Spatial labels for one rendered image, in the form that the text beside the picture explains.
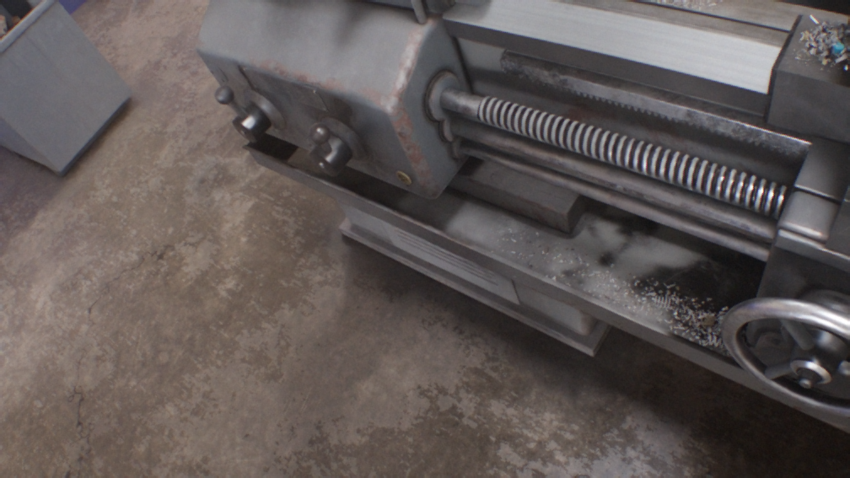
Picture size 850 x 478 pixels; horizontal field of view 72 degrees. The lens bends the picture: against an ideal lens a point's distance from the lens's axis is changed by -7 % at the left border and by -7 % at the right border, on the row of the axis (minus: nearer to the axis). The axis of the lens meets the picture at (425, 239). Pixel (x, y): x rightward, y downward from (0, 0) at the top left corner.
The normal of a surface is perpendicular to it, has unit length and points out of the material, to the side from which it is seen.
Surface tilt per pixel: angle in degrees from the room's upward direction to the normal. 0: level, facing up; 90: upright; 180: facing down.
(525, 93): 90
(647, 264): 0
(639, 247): 0
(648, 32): 36
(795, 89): 90
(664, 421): 0
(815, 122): 90
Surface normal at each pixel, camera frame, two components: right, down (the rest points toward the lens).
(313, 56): -0.55, -0.07
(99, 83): 0.83, 0.28
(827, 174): -0.29, -0.55
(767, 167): -0.57, 0.76
